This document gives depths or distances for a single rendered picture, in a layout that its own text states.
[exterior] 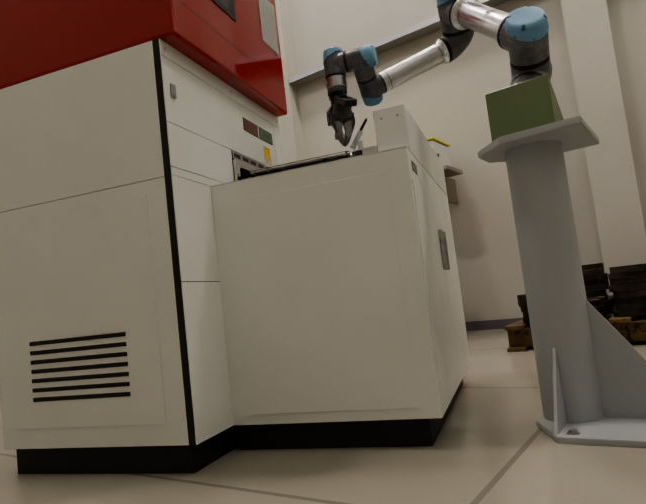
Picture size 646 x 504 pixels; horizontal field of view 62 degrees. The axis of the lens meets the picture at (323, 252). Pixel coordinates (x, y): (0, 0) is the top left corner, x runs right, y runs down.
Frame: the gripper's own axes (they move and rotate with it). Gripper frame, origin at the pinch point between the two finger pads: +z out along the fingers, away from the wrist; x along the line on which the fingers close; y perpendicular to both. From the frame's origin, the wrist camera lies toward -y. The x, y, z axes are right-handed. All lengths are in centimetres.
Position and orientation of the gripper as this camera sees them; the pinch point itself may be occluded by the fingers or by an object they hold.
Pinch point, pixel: (345, 142)
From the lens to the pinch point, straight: 194.8
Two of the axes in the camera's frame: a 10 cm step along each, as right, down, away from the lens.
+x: -9.6, 0.9, -2.7
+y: -2.6, 1.2, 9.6
